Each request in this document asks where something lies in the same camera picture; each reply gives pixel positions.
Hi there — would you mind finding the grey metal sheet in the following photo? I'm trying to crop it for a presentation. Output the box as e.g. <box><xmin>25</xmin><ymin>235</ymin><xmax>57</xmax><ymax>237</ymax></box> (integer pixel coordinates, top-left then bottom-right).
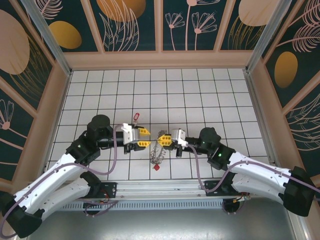
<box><xmin>24</xmin><ymin>209</ymin><xmax>301</xmax><ymax>240</ymax></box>

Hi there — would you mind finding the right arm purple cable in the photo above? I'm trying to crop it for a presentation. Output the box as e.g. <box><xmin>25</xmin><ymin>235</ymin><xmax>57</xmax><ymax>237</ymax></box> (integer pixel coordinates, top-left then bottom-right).
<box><xmin>186</xmin><ymin>143</ymin><xmax>320</xmax><ymax>202</ymax></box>

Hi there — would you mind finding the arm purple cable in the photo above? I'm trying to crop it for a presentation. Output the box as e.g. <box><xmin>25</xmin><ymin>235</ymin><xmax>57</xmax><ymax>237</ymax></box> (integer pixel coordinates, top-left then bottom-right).
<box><xmin>186</xmin><ymin>143</ymin><xmax>320</xmax><ymax>202</ymax></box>
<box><xmin>0</xmin><ymin>126</ymin><xmax>126</xmax><ymax>238</ymax></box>

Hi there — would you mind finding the aluminium frame post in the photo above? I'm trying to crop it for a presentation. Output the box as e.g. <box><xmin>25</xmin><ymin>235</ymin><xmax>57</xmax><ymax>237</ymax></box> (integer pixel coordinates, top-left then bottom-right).
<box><xmin>244</xmin><ymin>0</ymin><xmax>293</xmax><ymax>76</ymax></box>
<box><xmin>19</xmin><ymin>0</ymin><xmax>73</xmax><ymax>77</ymax></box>

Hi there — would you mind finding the grey slotted cable duct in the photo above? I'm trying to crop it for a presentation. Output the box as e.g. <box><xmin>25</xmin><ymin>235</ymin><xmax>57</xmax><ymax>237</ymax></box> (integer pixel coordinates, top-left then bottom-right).
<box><xmin>58</xmin><ymin>201</ymin><xmax>226</xmax><ymax>211</ymax></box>

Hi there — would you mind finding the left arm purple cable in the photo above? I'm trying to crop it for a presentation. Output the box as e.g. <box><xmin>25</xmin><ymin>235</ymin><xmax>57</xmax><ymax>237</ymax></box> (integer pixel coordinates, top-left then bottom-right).
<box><xmin>0</xmin><ymin>126</ymin><xmax>126</xmax><ymax>238</ymax></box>

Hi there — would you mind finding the yellow wire connector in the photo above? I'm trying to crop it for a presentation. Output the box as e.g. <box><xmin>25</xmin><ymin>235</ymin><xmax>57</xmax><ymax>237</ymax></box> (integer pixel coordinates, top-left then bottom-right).
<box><xmin>233</xmin><ymin>195</ymin><xmax>251</xmax><ymax>204</ymax></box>

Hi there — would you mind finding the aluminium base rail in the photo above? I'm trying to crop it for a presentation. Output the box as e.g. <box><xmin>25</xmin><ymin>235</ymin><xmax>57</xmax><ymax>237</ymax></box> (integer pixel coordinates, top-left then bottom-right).
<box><xmin>72</xmin><ymin>178</ymin><xmax>251</xmax><ymax>201</ymax></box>

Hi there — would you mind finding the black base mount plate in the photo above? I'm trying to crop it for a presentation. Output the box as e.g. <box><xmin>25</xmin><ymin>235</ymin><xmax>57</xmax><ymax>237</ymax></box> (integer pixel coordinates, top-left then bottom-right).
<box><xmin>204</xmin><ymin>179</ymin><xmax>226</xmax><ymax>197</ymax></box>
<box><xmin>99</xmin><ymin>181</ymin><xmax>118</xmax><ymax>198</ymax></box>

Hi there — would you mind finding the aluminium side rail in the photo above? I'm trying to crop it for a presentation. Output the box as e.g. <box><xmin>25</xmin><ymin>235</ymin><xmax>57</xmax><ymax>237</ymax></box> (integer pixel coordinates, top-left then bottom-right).
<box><xmin>243</xmin><ymin>71</ymin><xmax>285</xmax><ymax>176</ymax></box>

